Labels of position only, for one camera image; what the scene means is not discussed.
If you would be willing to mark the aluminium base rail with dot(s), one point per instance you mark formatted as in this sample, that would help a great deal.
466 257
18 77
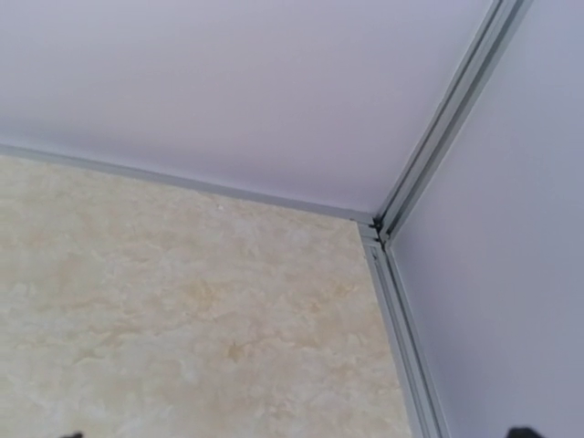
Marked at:
421 399
186 183

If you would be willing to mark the back aluminium base rail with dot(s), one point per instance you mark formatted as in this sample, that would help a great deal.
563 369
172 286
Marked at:
186 183

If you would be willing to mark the right side aluminium base rail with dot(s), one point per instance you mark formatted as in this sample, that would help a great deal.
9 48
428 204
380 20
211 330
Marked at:
421 399

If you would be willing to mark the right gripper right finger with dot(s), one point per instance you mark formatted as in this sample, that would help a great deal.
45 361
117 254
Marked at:
523 432

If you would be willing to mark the right aluminium corner post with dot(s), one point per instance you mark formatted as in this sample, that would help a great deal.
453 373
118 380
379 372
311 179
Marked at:
479 61

